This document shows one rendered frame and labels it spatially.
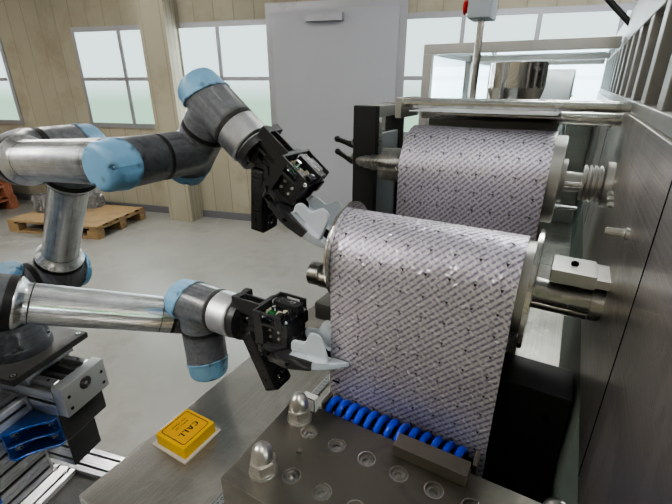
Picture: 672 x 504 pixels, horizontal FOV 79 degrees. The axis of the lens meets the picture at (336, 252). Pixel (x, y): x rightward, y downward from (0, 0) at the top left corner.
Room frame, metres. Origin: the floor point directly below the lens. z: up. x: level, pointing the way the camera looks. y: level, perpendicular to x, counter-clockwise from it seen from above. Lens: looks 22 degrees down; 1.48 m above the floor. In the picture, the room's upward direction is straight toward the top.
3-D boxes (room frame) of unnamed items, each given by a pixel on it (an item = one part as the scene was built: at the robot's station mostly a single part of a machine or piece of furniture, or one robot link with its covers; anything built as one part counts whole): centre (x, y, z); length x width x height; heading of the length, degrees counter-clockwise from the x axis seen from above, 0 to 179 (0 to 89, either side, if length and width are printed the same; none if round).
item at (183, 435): (0.54, 0.26, 0.91); 0.07 x 0.07 x 0.02; 60
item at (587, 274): (0.42, -0.28, 1.28); 0.06 x 0.05 x 0.02; 60
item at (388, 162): (0.80, -0.12, 1.34); 0.06 x 0.06 x 0.06; 60
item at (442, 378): (0.45, -0.10, 1.11); 0.23 x 0.01 x 0.18; 60
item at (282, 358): (0.52, 0.07, 1.09); 0.09 x 0.05 x 0.02; 59
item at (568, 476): (1.33, -0.85, 1.02); 2.24 x 0.04 x 0.24; 150
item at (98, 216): (4.39, 2.89, 0.16); 1.17 x 0.80 x 0.33; 74
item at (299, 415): (0.46, 0.05, 1.05); 0.04 x 0.04 x 0.04
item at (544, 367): (0.52, -0.18, 1.00); 0.33 x 0.07 x 0.20; 60
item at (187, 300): (0.65, 0.25, 1.11); 0.11 x 0.08 x 0.09; 60
